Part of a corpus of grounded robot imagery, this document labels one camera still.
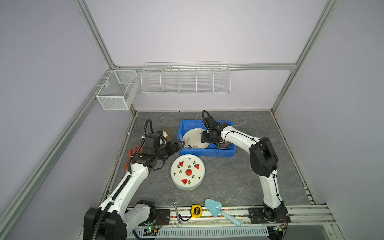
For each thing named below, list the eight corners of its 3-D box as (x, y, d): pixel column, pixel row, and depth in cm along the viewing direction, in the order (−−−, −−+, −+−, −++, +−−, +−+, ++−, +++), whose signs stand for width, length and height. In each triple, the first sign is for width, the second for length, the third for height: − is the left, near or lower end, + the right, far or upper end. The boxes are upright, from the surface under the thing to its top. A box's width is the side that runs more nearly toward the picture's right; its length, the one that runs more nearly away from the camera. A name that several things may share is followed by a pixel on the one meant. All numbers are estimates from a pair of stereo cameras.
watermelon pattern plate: (169, 189, 84) (168, 188, 82) (173, 156, 97) (172, 154, 95) (205, 189, 84) (205, 188, 82) (204, 156, 97) (204, 154, 95)
